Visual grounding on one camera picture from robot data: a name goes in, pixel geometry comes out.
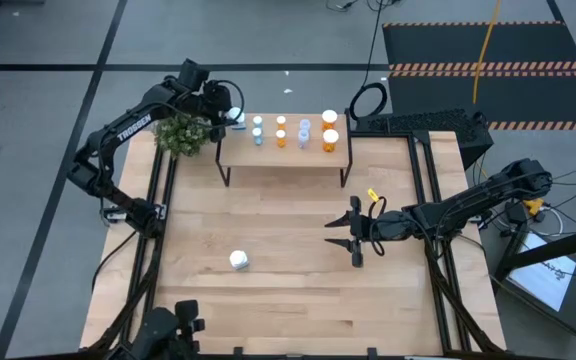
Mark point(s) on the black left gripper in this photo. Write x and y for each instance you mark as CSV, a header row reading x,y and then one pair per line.
x,y
203,100

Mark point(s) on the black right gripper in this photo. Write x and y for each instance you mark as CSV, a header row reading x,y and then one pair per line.
x,y
385,226

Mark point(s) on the white Melatonin supplement bottle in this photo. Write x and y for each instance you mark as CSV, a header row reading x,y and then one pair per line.
x,y
238,259
236,116

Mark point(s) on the blue translucent pill bottle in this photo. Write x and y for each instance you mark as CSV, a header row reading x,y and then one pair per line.
x,y
257,133
257,120

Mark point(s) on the small orange pill bottle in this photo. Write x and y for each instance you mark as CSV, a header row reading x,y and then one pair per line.
x,y
281,135
281,120

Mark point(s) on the large orange pill bottle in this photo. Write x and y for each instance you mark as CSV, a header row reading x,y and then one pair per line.
x,y
331,136
329,117

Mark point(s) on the clear lilac pill bottle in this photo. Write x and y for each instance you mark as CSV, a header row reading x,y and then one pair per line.
x,y
305,121
303,135

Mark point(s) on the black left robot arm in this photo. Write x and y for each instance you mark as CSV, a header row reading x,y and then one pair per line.
x,y
133,125

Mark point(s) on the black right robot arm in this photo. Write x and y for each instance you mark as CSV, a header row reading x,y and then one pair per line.
x,y
468,200

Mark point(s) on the green artificial plant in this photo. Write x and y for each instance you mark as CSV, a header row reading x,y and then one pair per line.
x,y
183,137

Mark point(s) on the black power adapter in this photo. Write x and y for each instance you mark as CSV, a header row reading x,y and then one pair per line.
x,y
515,213

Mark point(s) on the white paper sheet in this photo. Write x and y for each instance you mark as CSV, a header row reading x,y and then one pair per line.
x,y
543,280

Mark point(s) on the black stand legs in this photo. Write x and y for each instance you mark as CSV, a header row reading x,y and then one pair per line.
x,y
558,247

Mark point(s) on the black hazard-striped floor mat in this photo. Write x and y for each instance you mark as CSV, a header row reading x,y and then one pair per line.
x,y
518,45

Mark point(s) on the wooden shelf black frame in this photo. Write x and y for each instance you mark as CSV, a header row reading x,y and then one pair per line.
x,y
310,159

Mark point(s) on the black aluminium table frame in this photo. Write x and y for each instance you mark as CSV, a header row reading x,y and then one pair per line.
x,y
388,134

